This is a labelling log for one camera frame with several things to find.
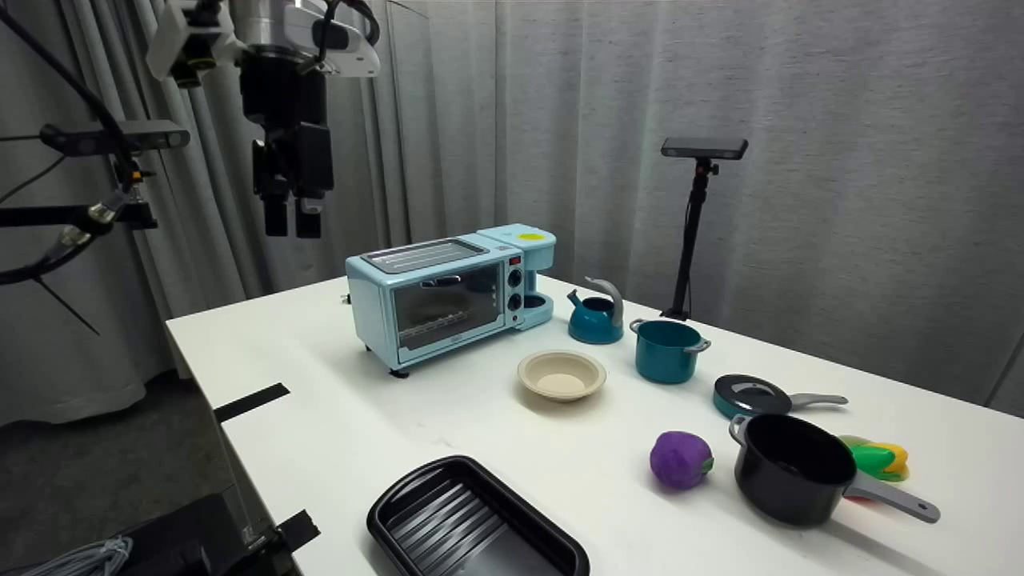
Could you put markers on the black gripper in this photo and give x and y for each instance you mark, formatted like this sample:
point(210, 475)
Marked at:
point(293, 160)

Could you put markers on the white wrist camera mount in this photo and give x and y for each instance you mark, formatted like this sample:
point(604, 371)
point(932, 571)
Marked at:
point(354, 51)

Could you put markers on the black camera bar on tripod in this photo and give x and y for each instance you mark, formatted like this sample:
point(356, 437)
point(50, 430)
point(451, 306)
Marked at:
point(704, 148)

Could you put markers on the light blue toaster oven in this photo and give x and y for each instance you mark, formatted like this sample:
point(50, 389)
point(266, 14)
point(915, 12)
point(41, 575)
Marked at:
point(436, 298)

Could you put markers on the black camera bar on arm mount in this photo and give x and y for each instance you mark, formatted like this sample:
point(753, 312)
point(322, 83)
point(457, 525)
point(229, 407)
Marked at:
point(112, 135)

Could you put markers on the teal toy pot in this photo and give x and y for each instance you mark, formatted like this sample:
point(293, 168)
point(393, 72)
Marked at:
point(666, 353)

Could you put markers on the black camera arm mount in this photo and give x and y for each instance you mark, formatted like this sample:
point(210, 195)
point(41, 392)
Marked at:
point(96, 211)

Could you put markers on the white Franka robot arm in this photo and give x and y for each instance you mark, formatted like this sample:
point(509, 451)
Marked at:
point(266, 27)

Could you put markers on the black tape strip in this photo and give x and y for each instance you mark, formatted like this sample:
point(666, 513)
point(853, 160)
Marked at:
point(251, 401)

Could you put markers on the teal toy kettle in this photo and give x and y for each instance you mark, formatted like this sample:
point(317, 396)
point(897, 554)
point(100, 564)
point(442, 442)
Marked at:
point(594, 322)

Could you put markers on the black baking tray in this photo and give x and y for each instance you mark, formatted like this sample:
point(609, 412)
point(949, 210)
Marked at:
point(467, 525)

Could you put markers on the cream bowl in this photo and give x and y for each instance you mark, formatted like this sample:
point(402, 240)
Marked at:
point(561, 379)

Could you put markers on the purple ball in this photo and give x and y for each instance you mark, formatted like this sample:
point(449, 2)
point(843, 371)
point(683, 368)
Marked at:
point(681, 461)

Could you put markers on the green yellow toy corn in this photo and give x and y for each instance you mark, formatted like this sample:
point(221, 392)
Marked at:
point(879, 460)

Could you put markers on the grey curtain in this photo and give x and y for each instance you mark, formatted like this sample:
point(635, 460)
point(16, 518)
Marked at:
point(853, 160)

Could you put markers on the black table clamp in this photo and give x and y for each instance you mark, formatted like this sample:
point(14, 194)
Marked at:
point(283, 540)

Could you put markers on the black tripod stand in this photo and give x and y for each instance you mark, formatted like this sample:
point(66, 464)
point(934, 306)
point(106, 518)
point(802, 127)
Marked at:
point(693, 235)

